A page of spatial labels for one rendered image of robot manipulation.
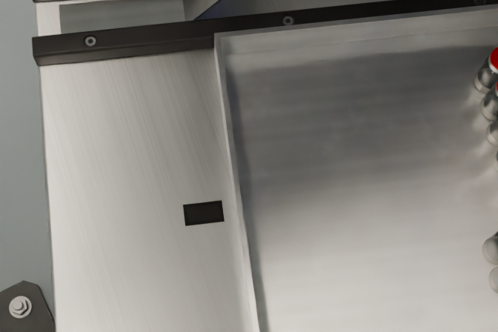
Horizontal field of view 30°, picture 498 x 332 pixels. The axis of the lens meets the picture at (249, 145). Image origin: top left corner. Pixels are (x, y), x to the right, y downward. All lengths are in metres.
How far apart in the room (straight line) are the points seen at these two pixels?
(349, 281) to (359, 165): 0.09
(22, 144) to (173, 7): 0.95
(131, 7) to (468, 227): 0.32
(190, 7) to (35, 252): 0.93
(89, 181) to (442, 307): 0.28
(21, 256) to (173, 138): 0.93
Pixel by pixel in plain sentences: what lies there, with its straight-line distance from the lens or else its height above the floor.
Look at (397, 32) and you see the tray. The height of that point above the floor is 0.89.
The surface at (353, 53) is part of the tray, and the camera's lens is 0.74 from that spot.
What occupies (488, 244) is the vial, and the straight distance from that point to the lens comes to 0.69.
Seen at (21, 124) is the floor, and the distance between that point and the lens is 1.68.
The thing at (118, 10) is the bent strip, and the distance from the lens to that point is 0.75.
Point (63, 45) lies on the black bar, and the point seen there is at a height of 0.90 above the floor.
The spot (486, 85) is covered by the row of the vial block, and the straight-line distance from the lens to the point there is 0.74.
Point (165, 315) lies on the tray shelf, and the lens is 0.68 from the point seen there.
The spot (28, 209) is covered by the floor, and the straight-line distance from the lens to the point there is 1.63.
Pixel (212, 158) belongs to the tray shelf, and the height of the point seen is 0.88.
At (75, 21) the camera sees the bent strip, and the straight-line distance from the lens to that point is 0.75.
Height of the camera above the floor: 1.55
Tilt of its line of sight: 71 degrees down
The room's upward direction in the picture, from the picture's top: 6 degrees clockwise
